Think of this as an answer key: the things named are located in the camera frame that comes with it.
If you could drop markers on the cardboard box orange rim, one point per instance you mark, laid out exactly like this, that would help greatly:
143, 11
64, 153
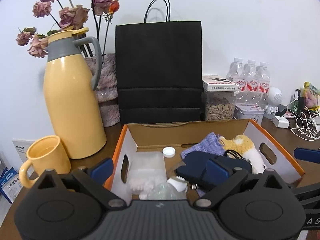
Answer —
181, 136

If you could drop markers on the white robot figurine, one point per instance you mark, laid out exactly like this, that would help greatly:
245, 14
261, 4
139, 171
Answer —
274, 99

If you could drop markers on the dried pink roses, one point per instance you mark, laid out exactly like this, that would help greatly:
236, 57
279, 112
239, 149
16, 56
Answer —
72, 17

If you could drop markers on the water bottle middle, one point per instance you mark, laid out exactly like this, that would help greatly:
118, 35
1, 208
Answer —
249, 76

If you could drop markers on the white red flat box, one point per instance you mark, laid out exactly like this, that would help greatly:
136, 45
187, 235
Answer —
216, 83

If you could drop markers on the black power adapter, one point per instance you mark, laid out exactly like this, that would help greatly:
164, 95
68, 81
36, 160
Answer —
282, 109

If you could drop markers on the water bottle right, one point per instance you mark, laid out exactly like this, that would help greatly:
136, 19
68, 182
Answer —
263, 77

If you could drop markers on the pink marbled vase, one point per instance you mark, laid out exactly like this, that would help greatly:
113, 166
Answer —
107, 93

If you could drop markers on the black paper bag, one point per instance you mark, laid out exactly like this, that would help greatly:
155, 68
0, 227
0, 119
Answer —
159, 71

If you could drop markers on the yellow mug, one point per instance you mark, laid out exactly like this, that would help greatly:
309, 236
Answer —
45, 153

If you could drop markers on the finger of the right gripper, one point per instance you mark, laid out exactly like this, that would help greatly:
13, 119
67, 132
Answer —
309, 155

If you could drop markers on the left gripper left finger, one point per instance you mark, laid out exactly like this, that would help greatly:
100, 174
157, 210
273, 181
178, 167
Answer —
89, 186

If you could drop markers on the dark navy pouch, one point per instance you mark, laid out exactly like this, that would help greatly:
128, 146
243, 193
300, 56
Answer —
195, 172

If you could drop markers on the clear seed container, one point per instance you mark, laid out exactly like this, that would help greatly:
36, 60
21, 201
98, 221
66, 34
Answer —
219, 106

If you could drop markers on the blue white leaflets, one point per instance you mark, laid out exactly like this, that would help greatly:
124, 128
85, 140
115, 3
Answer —
10, 184

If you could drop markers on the white bottle cap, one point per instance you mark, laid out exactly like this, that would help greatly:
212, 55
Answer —
169, 152

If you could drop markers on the white floral tin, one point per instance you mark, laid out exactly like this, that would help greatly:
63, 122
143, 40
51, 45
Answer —
249, 111

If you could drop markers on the white charger block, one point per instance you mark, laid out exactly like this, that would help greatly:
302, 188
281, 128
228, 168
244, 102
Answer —
280, 122

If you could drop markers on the clear plastic swab box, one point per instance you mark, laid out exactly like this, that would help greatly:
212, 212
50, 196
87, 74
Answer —
146, 171

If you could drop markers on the yellow snack packet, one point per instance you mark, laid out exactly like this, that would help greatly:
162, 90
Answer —
311, 96

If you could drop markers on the yellow white plush hamster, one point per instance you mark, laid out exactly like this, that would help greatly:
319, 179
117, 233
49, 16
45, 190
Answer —
246, 150

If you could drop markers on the yellow thermos jug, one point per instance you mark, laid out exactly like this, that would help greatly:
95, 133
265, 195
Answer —
71, 77

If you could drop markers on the purple knit pouch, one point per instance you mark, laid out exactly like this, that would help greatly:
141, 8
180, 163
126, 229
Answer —
210, 144

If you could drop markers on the green bottle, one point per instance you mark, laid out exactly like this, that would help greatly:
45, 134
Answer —
295, 104

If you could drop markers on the water bottle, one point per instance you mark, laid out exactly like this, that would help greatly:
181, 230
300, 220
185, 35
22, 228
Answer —
235, 72
263, 77
249, 76

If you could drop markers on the water bottle left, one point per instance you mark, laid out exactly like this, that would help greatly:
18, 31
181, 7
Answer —
235, 72

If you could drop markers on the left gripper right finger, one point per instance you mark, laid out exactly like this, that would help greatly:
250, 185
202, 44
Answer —
227, 182

